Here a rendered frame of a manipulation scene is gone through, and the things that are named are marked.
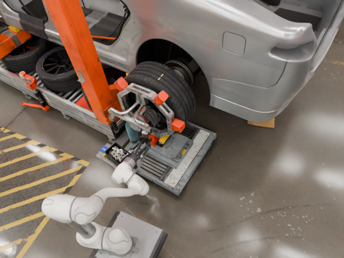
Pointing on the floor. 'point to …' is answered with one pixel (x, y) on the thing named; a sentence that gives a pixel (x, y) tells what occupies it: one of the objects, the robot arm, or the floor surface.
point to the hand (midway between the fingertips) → (146, 141)
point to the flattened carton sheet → (264, 123)
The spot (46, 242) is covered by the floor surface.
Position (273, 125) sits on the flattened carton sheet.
